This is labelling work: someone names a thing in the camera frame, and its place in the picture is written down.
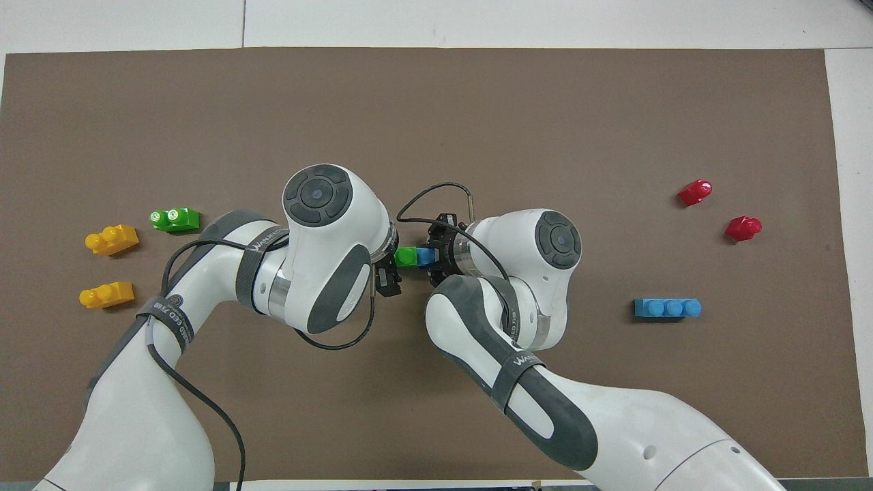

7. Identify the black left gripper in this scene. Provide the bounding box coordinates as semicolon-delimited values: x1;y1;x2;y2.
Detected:
371;254;404;299

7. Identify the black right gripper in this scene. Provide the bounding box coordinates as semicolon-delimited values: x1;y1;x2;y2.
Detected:
424;212;473;288

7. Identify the red one-stud toy block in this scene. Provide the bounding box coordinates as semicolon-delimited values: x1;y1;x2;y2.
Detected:
724;215;763;242
678;179;713;207

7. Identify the yellow two-stud toy block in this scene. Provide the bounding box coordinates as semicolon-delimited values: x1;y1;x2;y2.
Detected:
78;281;135;310
85;224;140;257

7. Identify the brown paper table mat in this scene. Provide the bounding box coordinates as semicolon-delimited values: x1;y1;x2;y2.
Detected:
0;47;869;482

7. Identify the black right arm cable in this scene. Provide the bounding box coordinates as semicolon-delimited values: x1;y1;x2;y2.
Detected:
396;182;511;282

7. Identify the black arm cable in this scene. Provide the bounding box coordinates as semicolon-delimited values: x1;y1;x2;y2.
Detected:
396;182;511;282
146;235;378;491

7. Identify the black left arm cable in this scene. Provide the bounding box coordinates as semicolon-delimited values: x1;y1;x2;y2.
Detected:
146;235;378;491

